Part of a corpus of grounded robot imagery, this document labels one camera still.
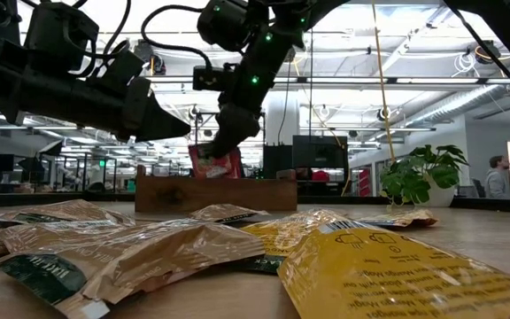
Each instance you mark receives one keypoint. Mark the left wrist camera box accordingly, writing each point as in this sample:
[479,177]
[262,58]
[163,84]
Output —
[115,71]

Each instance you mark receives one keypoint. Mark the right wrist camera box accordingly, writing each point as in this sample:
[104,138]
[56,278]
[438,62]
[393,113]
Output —
[213,78]

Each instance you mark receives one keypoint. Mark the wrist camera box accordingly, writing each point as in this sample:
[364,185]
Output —
[115,71]
[213,78]

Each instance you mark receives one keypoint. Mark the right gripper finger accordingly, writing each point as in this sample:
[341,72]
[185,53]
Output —
[235,130]

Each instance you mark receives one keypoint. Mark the wooden compartment tray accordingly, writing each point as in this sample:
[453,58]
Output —
[237,195]

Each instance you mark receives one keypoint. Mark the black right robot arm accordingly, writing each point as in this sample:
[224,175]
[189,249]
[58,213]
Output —
[308,11]

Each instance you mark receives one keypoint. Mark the green potted plant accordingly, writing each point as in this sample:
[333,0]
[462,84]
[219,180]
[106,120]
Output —
[414,177]

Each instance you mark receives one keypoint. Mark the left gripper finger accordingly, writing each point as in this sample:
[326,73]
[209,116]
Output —
[162,124]

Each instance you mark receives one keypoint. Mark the person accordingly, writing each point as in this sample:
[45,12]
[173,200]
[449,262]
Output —
[497,181]
[320,176]

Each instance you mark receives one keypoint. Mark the silver ventilation duct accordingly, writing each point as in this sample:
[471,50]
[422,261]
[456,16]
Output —
[458,104]

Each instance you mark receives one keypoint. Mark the black cabinet box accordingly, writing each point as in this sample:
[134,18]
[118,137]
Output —
[277,161]

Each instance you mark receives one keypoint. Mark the long ceiling light strip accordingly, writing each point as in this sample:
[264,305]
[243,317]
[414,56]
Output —
[414,80]

